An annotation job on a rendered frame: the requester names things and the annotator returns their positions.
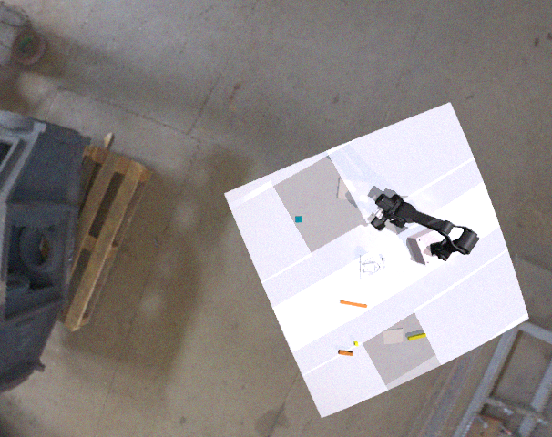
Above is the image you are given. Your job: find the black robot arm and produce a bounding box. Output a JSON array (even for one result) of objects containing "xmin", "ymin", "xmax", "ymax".
[{"xmin": 375, "ymin": 194, "xmax": 480, "ymax": 262}]

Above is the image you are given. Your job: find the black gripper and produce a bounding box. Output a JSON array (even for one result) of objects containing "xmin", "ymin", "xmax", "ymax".
[{"xmin": 371, "ymin": 194, "xmax": 403, "ymax": 231}]

